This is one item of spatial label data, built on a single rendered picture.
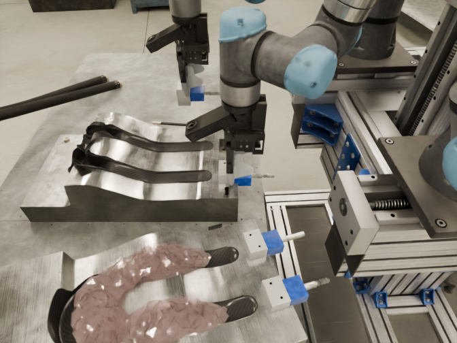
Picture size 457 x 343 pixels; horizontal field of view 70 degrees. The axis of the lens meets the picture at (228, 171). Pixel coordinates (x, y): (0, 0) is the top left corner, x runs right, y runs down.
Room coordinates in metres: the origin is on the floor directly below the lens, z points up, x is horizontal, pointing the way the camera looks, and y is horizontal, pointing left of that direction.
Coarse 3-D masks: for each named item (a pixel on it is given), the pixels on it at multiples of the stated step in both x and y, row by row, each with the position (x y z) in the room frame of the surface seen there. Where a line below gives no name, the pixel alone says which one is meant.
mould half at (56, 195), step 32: (128, 128) 0.67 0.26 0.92; (160, 128) 0.71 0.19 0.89; (64, 160) 0.61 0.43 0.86; (128, 160) 0.56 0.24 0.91; (160, 160) 0.59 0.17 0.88; (192, 160) 0.58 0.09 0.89; (224, 160) 0.58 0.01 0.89; (32, 192) 0.50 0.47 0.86; (64, 192) 0.50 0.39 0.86; (96, 192) 0.46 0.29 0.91; (128, 192) 0.47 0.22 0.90; (160, 192) 0.48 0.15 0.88; (192, 192) 0.48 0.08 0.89
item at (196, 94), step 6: (180, 84) 0.82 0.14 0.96; (180, 90) 0.79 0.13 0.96; (192, 90) 0.81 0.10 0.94; (198, 90) 0.81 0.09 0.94; (204, 90) 0.82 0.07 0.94; (180, 96) 0.79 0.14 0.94; (192, 96) 0.80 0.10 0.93; (198, 96) 0.80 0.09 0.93; (204, 96) 0.81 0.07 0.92; (180, 102) 0.79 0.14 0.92; (186, 102) 0.79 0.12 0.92
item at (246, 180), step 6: (222, 162) 0.54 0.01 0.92; (222, 168) 0.52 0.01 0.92; (222, 174) 0.50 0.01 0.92; (252, 174) 0.53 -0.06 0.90; (258, 174) 0.53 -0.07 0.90; (264, 174) 0.53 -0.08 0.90; (270, 174) 0.53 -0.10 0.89; (222, 180) 0.50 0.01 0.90; (234, 180) 0.51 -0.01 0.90; (240, 180) 0.51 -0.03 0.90; (246, 180) 0.51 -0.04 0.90
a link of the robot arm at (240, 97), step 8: (224, 88) 0.50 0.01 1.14; (232, 88) 0.49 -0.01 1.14; (240, 88) 0.49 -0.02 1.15; (248, 88) 0.49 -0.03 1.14; (256, 88) 0.50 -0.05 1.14; (224, 96) 0.50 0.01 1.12; (232, 96) 0.49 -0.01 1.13; (240, 96) 0.49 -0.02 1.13; (248, 96) 0.49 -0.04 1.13; (256, 96) 0.50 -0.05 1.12; (232, 104) 0.49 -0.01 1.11; (240, 104) 0.49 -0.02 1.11; (248, 104) 0.49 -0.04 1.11
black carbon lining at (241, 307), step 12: (216, 252) 0.34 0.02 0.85; (228, 252) 0.35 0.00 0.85; (216, 264) 0.32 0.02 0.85; (60, 288) 0.24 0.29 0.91; (60, 300) 0.23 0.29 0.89; (72, 300) 0.24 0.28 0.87; (228, 300) 0.24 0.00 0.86; (240, 300) 0.25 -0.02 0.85; (252, 300) 0.25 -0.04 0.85; (48, 312) 0.20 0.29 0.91; (60, 312) 0.22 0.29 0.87; (228, 312) 0.22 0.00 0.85; (240, 312) 0.22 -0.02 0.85; (252, 312) 0.22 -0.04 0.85; (48, 324) 0.18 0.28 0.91; (60, 324) 0.20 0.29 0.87; (60, 336) 0.18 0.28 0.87; (72, 336) 0.18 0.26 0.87
